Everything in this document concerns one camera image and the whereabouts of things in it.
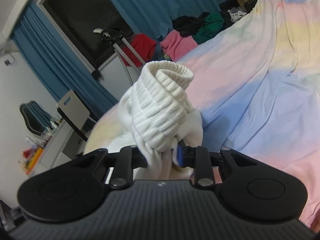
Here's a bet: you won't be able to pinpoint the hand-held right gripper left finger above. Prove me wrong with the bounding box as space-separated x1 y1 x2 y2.
67 145 149 189

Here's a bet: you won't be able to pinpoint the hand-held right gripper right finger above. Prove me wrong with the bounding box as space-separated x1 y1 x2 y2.
176 141 258 188

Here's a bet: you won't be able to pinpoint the white pants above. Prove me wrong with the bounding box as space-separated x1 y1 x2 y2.
84 60 203 180

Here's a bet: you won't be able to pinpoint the white dressing table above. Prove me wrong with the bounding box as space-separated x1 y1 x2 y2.
25 119 88 175

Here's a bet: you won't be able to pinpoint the row of small bottles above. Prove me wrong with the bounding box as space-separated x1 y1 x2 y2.
46 119 63 133

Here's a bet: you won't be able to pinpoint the orange tray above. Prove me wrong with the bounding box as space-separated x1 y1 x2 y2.
25 147 44 174

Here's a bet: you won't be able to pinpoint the pastel bed blanket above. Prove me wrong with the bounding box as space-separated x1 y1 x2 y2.
82 0 320 230

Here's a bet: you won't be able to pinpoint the wavy framed mirror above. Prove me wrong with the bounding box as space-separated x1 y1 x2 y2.
19 100 53 134

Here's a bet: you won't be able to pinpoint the pink cloth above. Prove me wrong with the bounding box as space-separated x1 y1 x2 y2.
160 29 199 60

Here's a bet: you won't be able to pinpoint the garment steamer stand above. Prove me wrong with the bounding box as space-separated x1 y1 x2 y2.
93 27 147 87

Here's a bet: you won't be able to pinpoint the red cloth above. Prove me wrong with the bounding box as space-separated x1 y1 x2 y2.
129 33 158 59

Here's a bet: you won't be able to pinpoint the blue curtain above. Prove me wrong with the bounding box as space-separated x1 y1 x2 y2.
11 1 119 119
96 0 247 43

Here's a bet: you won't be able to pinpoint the black cloth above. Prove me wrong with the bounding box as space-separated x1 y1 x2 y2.
173 12 210 37

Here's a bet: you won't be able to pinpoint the green cloth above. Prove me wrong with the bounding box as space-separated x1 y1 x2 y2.
192 12 225 44

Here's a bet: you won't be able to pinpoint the white patterned cloth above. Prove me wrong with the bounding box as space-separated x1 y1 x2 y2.
229 7 247 22

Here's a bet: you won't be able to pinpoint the dark window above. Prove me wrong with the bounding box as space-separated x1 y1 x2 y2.
37 0 134 72

